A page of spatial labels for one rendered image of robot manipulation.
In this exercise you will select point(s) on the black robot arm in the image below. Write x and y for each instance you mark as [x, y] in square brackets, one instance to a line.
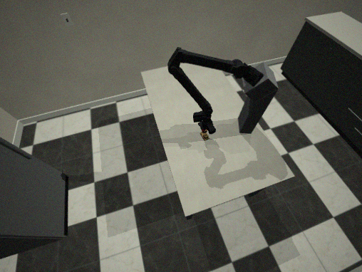
[236, 67]

